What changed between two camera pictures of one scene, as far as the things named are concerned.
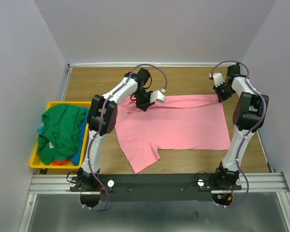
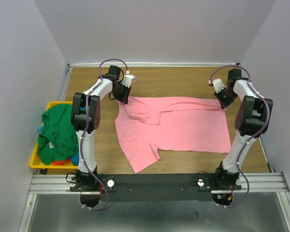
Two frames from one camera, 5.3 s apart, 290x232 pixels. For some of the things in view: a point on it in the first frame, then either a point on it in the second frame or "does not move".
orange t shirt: x=61 y=162 does not move
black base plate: x=155 y=187 does not move
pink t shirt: x=193 y=122 does not move
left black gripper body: x=142 y=98 → x=121 y=93
